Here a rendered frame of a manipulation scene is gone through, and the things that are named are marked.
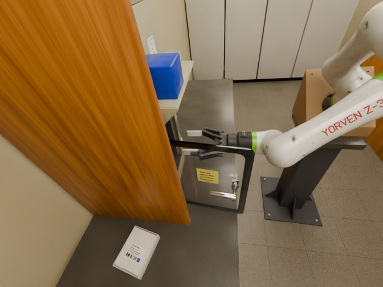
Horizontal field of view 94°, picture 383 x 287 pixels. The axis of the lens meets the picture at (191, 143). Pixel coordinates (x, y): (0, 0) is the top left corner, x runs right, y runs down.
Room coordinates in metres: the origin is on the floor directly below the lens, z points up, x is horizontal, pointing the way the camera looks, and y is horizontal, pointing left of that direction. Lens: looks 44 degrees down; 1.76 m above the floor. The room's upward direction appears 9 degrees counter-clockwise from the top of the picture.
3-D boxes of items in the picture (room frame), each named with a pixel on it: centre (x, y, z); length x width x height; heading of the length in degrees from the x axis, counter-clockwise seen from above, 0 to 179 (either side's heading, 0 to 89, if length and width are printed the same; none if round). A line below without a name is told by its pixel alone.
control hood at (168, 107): (0.57, 0.04, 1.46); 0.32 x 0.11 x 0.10; 165
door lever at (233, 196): (0.32, -0.09, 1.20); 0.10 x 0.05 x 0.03; 68
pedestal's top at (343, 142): (0.81, -0.87, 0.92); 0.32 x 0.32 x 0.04; 73
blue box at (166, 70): (0.50, 0.05, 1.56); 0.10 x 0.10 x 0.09; 75
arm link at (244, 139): (0.52, -0.22, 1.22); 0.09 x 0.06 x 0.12; 165
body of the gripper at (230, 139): (0.54, -0.14, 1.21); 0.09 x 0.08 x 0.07; 75
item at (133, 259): (0.25, 0.29, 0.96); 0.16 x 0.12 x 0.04; 153
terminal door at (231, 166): (0.37, -0.03, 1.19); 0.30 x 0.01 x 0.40; 68
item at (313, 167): (0.81, -0.87, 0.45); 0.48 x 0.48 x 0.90; 73
